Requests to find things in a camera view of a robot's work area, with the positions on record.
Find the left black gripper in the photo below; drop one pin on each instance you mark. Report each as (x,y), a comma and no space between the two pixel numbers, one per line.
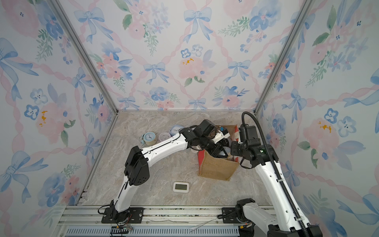
(217,150)

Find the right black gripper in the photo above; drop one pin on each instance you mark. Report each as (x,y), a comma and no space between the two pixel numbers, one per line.
(233,150)

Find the pink round alarm clock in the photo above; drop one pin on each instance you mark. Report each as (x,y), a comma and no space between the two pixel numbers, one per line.
(164,136)

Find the blue twin-bell clock beige base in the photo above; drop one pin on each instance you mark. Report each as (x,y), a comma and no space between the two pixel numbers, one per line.
(149,139)

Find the white digital clock front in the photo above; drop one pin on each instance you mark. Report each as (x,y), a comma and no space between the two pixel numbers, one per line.
(181,187)

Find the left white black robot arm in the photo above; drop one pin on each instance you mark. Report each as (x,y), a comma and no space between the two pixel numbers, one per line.
(137,168)

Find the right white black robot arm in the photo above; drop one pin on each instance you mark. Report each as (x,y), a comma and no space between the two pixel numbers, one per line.
(289,220)

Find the blue square alarm clock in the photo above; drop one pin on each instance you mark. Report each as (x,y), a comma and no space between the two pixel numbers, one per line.
(175,129)

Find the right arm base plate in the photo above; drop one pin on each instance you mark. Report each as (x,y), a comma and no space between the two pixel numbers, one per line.
(232,215)

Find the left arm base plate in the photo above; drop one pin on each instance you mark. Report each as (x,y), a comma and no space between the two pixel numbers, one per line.
(133,215)

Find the aluminium front rail frame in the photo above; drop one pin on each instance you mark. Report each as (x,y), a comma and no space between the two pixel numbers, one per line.
(157,221)

